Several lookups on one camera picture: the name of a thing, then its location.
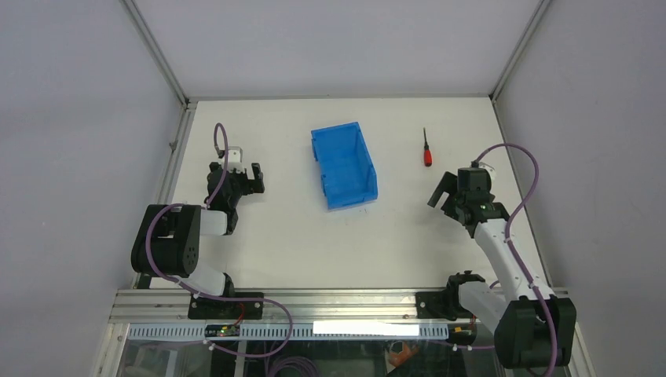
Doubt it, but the blue plastic storage bin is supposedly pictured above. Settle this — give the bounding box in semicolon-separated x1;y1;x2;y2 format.
311;122;379;210

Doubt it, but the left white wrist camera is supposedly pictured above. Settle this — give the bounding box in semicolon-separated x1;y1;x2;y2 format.
218;146;245;174

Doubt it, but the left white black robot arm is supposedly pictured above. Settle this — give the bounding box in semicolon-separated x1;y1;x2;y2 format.
130;162;265;298

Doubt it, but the aluminium front rail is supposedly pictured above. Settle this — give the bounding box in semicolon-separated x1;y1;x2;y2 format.
108;287;577;326

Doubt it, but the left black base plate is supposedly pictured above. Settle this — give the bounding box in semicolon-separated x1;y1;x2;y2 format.
187;291;265;321

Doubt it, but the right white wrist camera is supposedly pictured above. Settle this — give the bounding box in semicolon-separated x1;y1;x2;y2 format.
478;162;497;182

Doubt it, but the orange object under table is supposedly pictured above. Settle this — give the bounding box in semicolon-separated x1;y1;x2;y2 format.
386;341;419;368

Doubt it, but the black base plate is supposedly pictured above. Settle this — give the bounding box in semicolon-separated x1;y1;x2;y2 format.
187;291;265;321
415;288;473;321

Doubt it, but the white slotted cable duct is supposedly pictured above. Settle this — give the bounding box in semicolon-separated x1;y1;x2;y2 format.
127;320;448;342

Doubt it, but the small green circuit board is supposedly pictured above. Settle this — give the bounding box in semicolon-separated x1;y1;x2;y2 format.
204;324;240;338

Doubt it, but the red handled black screwdriver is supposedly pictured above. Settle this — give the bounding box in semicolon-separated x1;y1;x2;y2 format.
423;128;433;167

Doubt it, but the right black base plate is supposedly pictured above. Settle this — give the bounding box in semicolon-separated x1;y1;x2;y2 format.
415;288;473;321

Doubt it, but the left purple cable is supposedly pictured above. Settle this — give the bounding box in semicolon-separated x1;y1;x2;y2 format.
145;123;294;360

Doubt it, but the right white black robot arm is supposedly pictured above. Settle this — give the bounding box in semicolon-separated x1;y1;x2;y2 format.
417;166;576;371

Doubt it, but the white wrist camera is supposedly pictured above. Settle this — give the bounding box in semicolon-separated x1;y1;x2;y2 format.
478;162;497;182
218;146;245;174

